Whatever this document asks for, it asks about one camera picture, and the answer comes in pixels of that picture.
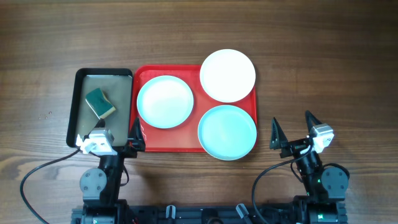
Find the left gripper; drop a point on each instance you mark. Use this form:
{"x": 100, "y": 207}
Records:
{"x": 138, "y": 142}

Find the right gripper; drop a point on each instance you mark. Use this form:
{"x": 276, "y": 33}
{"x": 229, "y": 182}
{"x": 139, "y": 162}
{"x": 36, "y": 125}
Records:
{"x": 280, "y": 140}

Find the green yellow sponge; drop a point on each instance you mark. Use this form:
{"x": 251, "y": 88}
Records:
{"x": 99, "y": 103}

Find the light blue plate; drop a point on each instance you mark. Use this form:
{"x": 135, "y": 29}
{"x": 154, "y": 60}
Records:
{"x": 165, "y": 102}
{"x": 227, "y": 132}

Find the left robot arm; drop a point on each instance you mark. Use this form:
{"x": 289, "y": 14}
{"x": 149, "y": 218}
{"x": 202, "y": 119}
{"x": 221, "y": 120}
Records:
{"x": 101, "y": 185}

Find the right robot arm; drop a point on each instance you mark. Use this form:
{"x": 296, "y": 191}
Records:
{"x": 325, "y": 184}

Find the black water tray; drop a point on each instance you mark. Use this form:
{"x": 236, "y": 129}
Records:
{"x": 116, "y": 84}

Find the red plastic tray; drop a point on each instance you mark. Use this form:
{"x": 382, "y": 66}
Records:
{"x": 184, "y": 137}

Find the white plate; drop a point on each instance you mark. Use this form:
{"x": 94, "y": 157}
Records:
{"x": 227, "y": 75}

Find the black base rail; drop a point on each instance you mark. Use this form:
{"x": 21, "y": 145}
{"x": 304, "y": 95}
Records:
{"x": 217, "y": 214}

